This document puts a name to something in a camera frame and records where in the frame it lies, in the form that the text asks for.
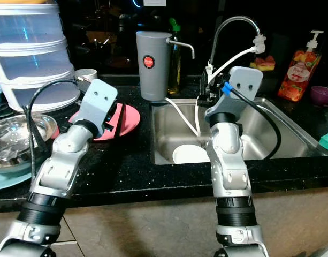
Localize green capped oil bottle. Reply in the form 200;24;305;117
167;18;184;96

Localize teal sponge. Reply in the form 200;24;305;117
318;131;328;154

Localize stainless steel bowl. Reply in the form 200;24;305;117
0;114;60;173

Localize pink plate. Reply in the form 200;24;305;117
68;103;141;142

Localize red yellow fruit slices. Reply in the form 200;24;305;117
249;55;276;72

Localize white translucent tiered container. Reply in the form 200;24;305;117
0;3;80;113

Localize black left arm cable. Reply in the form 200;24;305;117
23;79;85;180

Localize white plate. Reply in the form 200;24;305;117
172;144;211;164

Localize white hose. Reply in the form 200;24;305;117
165;47;258;137

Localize purple bowl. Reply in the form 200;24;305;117
309;86;328;107

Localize teal plate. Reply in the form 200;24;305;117
0;161;33;192

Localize yellow lid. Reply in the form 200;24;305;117
0;0;57;5

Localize chrome sink faucet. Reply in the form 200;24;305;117
207;15;261;97

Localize white faucet attachment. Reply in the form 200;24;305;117
251;33;267;54

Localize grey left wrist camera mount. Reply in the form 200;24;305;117
78;79;119;129

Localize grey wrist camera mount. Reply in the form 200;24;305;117
205;66;264;124
78;79;119;129

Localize stainless steel sink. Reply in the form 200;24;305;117
150;96;327;165

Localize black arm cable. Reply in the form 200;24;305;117
23;79;85;180
225;86;282;169

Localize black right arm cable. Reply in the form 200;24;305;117
225;86;282;169

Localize grey water filter canister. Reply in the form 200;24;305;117
135;31;196;102

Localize white mug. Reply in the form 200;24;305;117
75;68;99;86

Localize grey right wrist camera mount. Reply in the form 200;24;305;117
205;66;264;124

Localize orange pump soap bottle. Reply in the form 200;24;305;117
277;30;324;102

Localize blue tape strip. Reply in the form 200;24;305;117
220;82;234;96

